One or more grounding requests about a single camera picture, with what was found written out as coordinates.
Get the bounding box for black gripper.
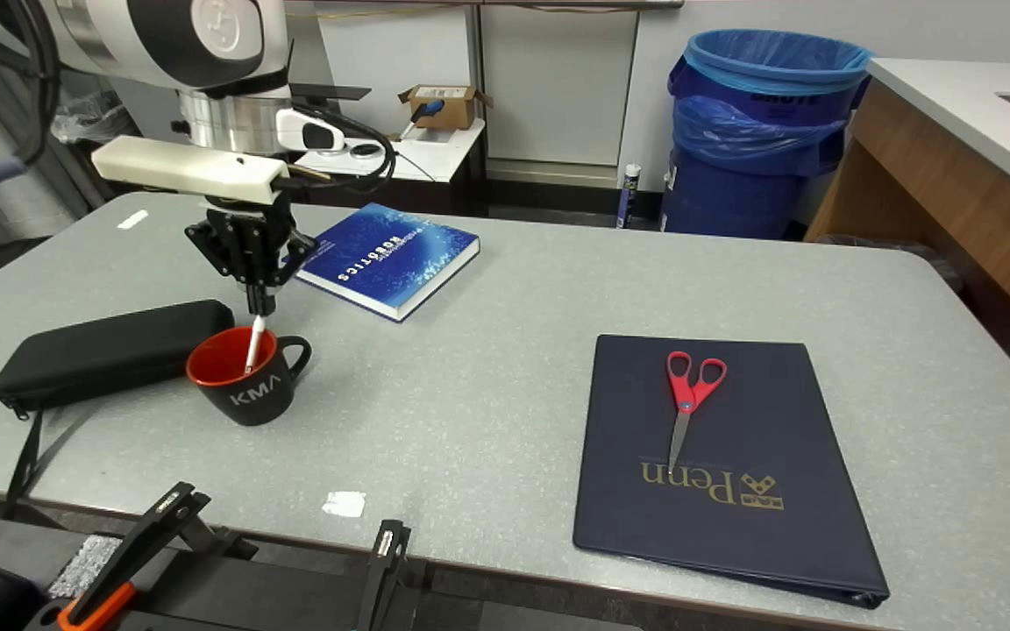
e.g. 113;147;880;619
185;197;315;317

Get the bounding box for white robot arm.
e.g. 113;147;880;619
0;0;307;317

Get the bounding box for red and black mug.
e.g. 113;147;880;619
185;325;312;428

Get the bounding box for black zippered pouch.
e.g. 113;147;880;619
0;301;235;413

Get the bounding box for blue robotics book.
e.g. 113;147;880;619
298;204;480;323

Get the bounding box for orange black clamp near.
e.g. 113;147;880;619
57;480;256;631

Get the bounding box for orange black clamp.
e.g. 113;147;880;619
356;518;411;631
57;480;256;631

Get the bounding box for white side table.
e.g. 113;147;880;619
292;121;485;204

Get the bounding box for open cardboard box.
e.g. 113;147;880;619
398;85;477;133

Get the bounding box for orange black clamp far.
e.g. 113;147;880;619
356;518;411;631

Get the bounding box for white spray bottle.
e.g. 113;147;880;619
615;164;642;228

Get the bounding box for navy Penn folder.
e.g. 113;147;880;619
573;334;892;609

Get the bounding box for blue trash bin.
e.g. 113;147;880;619
664;30;871;239

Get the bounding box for wooden desk cabinet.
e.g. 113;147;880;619
806;58;1010;342

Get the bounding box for white camera bar mount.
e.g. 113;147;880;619
90;138;286;204

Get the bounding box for red handled scissors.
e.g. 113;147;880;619
665;352;730;466

